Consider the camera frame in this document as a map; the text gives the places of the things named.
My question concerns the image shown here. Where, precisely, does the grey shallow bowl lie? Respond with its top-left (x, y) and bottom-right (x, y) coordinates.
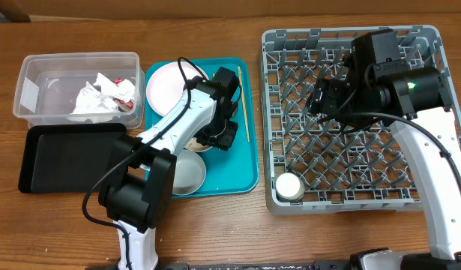
top-left (172, 150), bottom-right (206, 196)

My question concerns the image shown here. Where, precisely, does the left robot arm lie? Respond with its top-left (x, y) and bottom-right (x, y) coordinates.
top-left (98, 67), bottom-right (240, 269)

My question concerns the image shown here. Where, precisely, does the clear plastic bin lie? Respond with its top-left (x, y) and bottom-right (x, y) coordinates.
top-left (13, 52), bottom-right (145, 129)

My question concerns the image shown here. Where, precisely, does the teal serving tray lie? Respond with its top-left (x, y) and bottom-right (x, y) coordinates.
top-left (144, 56), bottom-right (260, 200)

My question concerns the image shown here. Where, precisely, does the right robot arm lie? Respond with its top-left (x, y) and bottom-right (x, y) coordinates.
top-left (307, 28), bottom-right (461, 269)

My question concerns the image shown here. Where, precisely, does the grey plastic dish rack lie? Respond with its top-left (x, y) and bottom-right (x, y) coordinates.
top-left (259, 25), bottom-right (461, 215)

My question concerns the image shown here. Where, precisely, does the right wooden chopstick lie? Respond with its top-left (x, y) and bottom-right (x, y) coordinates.
top-left (238, 66), bottom-right (250, 142)

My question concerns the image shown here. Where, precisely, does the large white plate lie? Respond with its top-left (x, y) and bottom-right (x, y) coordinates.
top-left (145, 61), bottom-right (211, 118)

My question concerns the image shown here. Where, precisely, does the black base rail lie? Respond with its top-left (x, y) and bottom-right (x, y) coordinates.
top-left (84, 246), bottom-right (418, 270)

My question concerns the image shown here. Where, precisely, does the white paper wrapper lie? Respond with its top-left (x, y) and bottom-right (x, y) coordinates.
top-left (72, 73), bottom-right (136, 114)

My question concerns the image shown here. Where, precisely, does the black rectangular tray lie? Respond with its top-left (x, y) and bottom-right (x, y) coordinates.
top-left (18, 123), bottom-right (127, 194)

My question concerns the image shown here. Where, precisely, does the pink bowl with rice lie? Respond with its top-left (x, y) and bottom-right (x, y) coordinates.
top-left (185, 138), bottom-right (211, 152)

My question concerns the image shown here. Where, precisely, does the white cup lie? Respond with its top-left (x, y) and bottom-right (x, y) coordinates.
top-left (275, 172), bottom-right (305, 202)

